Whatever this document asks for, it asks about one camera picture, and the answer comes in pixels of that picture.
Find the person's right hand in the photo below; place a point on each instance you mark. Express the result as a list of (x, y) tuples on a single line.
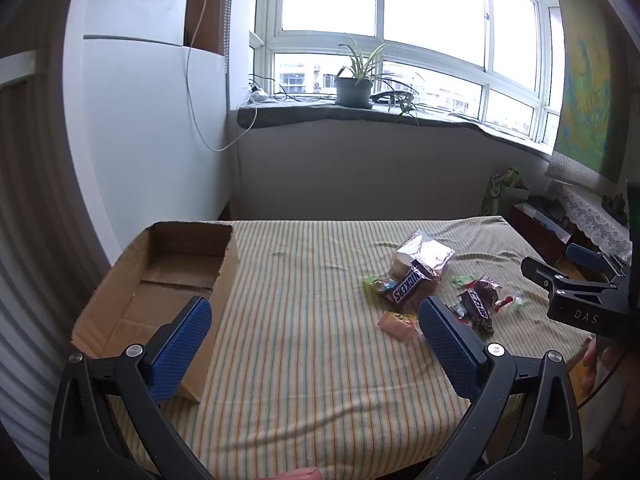
[(590, 365)]

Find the green patterned bag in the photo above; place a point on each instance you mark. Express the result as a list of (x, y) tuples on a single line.
[(500, 190)]

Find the pink snack packet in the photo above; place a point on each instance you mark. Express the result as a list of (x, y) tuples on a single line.
[(397, 324)]

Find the colourful candy packet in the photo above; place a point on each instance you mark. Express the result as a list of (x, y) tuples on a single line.
[(379, 285)]

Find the white cabinet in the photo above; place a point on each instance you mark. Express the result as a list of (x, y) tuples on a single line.
[(150, 135)]

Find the dark red snack packet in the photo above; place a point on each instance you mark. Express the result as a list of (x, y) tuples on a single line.
[(487, 284)]

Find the cardboard box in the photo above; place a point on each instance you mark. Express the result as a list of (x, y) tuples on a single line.
[(165, 270)]

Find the potted spider plant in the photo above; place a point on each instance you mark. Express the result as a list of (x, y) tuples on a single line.
[(352, 92)]

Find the yellow wall poster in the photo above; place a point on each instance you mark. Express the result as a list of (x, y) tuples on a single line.
[(590, 85)]

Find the grey green snack packet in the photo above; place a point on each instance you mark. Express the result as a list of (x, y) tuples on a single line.
[(457, 310)]

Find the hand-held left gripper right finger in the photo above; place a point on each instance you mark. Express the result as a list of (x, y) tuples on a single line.
[(450, 350)]

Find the white power strip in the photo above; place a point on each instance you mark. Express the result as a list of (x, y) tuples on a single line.
[(257, 94)]

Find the red wrapped candy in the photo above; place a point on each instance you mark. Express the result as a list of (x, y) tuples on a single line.
[(501, 303)]

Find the white lace cloth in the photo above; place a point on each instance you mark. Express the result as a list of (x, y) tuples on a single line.
[(595, 215)]

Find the brown wooden panel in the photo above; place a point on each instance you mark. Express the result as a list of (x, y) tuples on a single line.
[(205, 5)]

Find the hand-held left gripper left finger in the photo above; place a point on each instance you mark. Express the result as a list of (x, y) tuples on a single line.
[(182, 345)]

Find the pale green wrapped candy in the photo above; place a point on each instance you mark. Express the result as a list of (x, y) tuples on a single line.
[(518, 303)]

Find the person's left hand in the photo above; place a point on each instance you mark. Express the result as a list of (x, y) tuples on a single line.
[(300, 474)]

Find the brown chocolate bar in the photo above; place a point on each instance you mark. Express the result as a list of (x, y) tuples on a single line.
[(477, 305), (407, 285)]

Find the striped yellow cloth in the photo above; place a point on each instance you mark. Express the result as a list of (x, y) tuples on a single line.
[(310, 340)]

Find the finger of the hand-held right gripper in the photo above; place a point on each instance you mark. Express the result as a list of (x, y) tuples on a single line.
[(537, 270), (585, 256)]

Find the dark red open box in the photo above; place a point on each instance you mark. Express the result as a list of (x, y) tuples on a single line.
[(535, 232)]

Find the white framed window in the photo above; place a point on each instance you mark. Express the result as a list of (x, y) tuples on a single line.
[(380, 42)]

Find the clear bread packet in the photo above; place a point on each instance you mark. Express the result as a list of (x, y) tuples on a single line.
[(425, 250)]

